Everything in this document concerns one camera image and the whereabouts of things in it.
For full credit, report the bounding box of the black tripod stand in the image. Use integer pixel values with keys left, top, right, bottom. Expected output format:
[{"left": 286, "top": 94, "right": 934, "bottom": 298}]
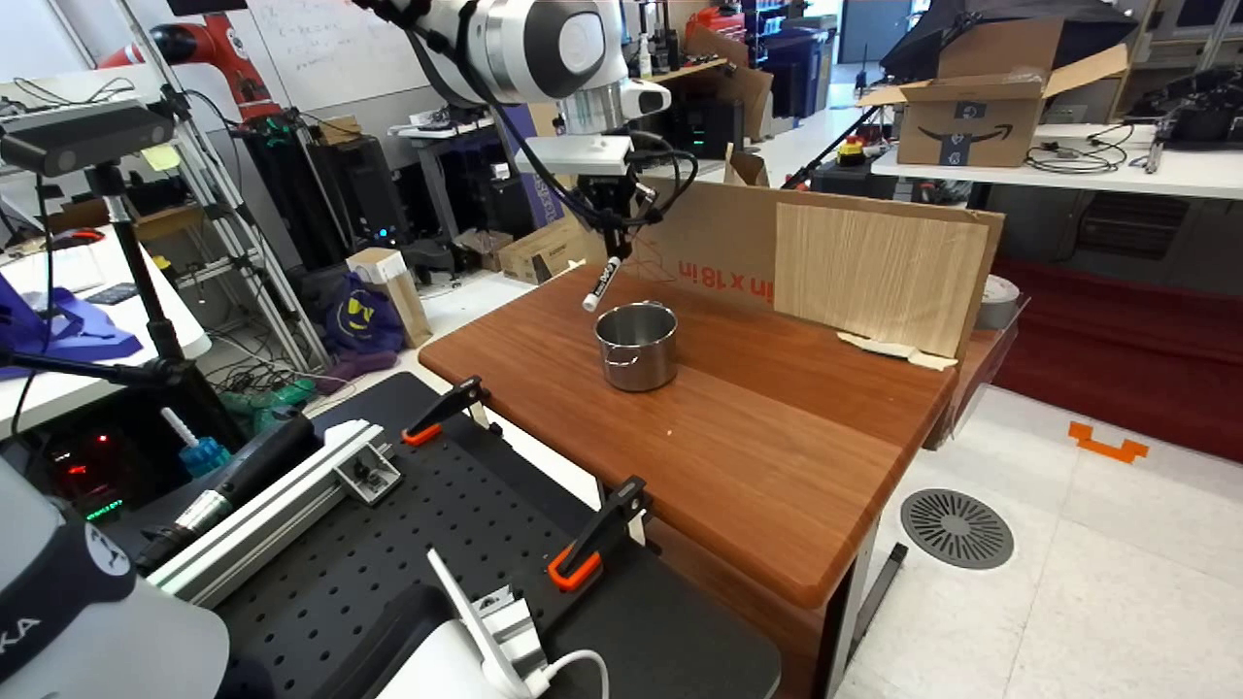
[{"left": 0, "top": 162, "right": 202, "bottom": 402}]

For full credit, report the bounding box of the purple bag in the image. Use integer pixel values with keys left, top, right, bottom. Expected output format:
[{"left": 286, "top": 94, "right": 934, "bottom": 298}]
[{"left": 311, "top": 266, "right": 396, "bottom": 356}]

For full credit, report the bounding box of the black perforated breadboard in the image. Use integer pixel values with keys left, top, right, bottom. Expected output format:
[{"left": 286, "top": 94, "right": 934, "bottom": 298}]
[{"left": 206, "top": 369, "right": 790, "bottom": 699}]

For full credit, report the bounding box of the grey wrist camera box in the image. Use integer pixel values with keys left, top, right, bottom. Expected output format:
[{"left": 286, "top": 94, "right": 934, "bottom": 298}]
[{"left": 519, "top": 127, "right": 642, "bottom": 182}]

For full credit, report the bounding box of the red machine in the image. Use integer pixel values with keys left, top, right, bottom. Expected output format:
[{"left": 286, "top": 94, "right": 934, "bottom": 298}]
[{"left": 152, "top": 3, "right": 282, "bottom": 127}]

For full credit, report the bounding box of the cardboard panel with red print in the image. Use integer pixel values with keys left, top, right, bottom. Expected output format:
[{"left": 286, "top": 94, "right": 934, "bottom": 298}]
[{"left": 629, "top": 179, "right": 1011, "bottom": 376}]

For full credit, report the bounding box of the aluminium extrusion bar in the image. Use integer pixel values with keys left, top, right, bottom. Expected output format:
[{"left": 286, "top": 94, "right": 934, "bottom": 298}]
[{"left": 140, "top": 416, "right": 408, "bottom": 611}]

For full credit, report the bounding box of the purple cloth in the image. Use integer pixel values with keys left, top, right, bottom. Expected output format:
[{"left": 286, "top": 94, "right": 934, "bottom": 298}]
[{"left": 0, "top": 271, "right": 149, "bottom": 372}]

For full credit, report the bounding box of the red floor mat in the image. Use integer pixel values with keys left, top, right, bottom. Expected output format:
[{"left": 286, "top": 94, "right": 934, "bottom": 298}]
[{"left": 989, "top": 254, "right": 1243, "bottom": 466}]

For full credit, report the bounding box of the small tall cardboard box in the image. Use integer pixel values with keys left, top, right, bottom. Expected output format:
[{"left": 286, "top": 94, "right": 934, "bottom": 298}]
[{"left": 342, "top": 246, "right": 436, "bottom": 354}]

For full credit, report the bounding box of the round metal floor drain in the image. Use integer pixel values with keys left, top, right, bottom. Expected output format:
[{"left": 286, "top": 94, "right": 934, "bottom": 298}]
[{"left": 897, "top": 486, "right": 1022, "bottom": 575}]

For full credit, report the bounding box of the white plug with cable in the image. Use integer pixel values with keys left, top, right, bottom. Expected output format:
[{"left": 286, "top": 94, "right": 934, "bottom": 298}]
[{"left": 424, "top": 545, "right": 613, "bottom": 699}]

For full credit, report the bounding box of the black ribbed robot cable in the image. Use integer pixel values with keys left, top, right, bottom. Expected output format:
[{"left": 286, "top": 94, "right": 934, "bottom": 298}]
[{"left": 383, "top": 0, "right": 702, "bottom": 266}]

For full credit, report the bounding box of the white work table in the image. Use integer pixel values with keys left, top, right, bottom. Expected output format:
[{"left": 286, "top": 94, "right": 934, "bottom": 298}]
[{"left": 872, "top": 116, "right": 1243, "bottom": 205}]

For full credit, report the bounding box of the flat cardboard box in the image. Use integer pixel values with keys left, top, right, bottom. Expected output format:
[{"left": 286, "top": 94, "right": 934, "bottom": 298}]
[{"left": 493, "top": 209, "right": 609, "bottom": 289}]

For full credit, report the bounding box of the black orange bar clamp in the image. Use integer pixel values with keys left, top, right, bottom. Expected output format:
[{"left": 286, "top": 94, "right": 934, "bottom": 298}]
[
  {"left": 396, "top": 372, "right": 493, "bottom": 455},
  {"left": 545, "top": 476, "right": 657, "bottom": 600}
]

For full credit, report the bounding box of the stainless steel pot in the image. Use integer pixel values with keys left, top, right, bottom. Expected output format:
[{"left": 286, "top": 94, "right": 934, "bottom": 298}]
[{"left": 589, "top": 298, "right": 682, "bottom": 398}]

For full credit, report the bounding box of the metal ladder frame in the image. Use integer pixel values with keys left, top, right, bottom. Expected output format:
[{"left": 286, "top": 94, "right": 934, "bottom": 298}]
[{"left": 117, "top": 0, "right": 334, "bottom": 376}]

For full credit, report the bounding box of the black power box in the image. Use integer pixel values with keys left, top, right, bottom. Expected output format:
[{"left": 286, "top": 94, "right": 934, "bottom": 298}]
[{"left": 14, "top": 409, "right": 168, "bottom": 523}]

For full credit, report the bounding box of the grey navy cap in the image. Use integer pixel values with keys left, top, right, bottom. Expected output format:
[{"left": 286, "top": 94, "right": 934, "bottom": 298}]
[{"left": 0, "top": 455, "right": 236, "bottom": 699}]

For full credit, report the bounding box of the black white Expo marker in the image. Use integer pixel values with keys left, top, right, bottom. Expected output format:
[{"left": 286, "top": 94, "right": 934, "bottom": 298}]
[{"left": 580, "top": 254, "right": 626, "bottom": 318}]

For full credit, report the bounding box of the open Amazon cardboard box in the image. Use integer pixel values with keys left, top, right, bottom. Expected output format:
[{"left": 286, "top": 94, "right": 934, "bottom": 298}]
[{"left": 859, "top": 13, "right": 1134, "bottom": 171}]

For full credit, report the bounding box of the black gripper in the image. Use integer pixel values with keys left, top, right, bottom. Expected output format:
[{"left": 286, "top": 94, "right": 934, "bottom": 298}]
[{"left": 572, "top": 171, "right": 654, "bottom": 267}]

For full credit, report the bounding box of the black handled tool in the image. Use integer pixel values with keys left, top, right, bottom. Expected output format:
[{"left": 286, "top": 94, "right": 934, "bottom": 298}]
[{"left": 168, "top": 413, "right": 325, "bottom": 545}]

